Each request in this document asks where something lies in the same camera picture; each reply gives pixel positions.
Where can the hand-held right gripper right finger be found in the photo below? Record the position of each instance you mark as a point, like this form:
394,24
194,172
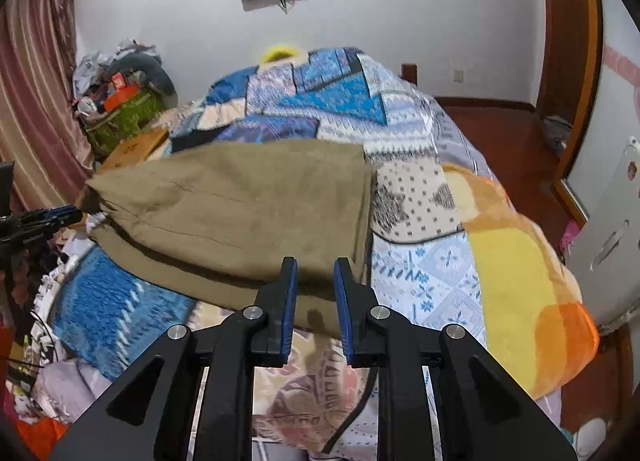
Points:
342,291

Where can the pile of mixed clutter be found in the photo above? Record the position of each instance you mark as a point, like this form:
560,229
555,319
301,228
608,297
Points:
30,341

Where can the green patterned bag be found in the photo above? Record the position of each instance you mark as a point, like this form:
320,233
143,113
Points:
120,126

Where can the grey bag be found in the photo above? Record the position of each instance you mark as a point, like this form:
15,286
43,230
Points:
556,133

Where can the white door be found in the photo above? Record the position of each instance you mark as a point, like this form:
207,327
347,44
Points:
615,166

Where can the white wall socket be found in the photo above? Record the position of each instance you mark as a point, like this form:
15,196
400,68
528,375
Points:
457,75

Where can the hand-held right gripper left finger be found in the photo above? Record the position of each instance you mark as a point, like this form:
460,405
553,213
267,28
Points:
288,291

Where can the brown cardboard box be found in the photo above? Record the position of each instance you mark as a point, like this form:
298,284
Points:
132,148

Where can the olive brown pants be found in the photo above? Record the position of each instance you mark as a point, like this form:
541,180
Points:
225,206

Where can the yellow plush item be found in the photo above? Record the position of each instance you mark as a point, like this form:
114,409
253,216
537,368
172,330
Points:
280,52

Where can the pile of grey clothes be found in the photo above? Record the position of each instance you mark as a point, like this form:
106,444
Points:
135,66

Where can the wooden bed post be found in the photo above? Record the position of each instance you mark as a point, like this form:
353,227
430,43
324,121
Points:
408,73

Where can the wooden door frame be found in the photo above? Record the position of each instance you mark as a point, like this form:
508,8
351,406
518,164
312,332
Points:
565,66

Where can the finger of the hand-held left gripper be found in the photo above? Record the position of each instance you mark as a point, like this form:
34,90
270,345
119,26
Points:
60,214

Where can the orange yellow fleece blanket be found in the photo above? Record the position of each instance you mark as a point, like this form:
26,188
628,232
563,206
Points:
520,281

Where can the blue patchwork quilt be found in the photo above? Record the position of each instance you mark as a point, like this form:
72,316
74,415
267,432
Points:
425,281

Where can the orange box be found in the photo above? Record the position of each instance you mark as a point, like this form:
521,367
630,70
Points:
120,91

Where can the pink striped curtain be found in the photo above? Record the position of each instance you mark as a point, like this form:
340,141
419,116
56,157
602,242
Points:
30,91

